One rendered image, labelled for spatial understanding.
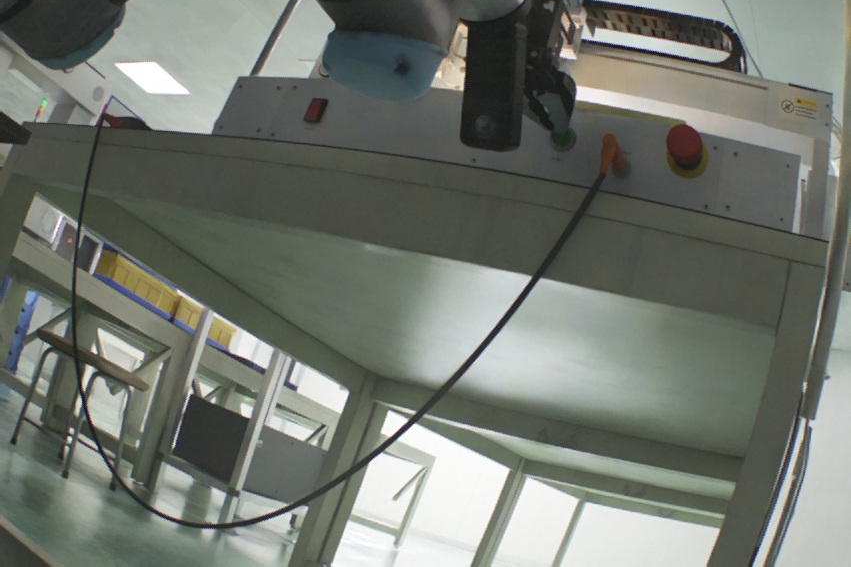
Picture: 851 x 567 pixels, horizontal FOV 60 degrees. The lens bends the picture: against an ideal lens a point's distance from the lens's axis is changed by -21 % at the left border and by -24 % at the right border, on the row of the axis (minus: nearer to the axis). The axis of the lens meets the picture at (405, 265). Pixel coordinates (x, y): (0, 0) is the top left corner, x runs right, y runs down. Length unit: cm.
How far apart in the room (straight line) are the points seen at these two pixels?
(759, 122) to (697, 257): 63
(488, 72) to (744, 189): 28
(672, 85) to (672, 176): 58
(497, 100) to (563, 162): 18
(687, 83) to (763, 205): 61
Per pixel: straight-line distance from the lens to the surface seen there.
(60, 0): 85
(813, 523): 823
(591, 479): 361
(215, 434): 366
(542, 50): 76
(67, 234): 437
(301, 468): 392
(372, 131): 99
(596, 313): 112
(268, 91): 110
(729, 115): 138
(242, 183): 99
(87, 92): 320
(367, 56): 55
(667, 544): 823
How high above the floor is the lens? 44
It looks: 14 degrees up
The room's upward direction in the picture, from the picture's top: 20 degrees clockwise
